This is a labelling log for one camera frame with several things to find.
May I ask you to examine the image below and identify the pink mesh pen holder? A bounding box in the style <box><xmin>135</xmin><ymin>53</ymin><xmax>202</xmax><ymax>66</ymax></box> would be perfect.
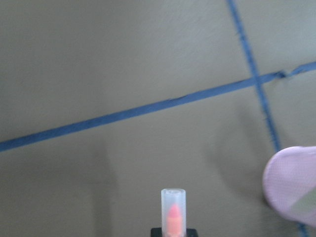
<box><xmin>262</xmin><ymin>146</ymin><xmax>316</xmax><ymax>228</ymax></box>

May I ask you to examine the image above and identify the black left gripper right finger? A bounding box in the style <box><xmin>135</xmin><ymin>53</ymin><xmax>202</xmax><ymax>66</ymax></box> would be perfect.
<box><xmin>185</xmin><ymin>228</ymin><xmax>198</xmax><ymax>237</ymax></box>

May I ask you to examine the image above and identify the orange highlighter pen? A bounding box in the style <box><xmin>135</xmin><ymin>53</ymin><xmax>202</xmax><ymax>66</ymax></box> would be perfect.
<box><xmin>161</xmin><ymin>188</ymin><xmax>187</xmax><ymax>237</ymax></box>

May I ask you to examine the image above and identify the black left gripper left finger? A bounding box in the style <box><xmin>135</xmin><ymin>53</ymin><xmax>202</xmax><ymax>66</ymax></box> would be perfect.
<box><xmin>150</xmin><ymin>228</ymin><xmax>163</xmax><ymax>237</ymax></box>

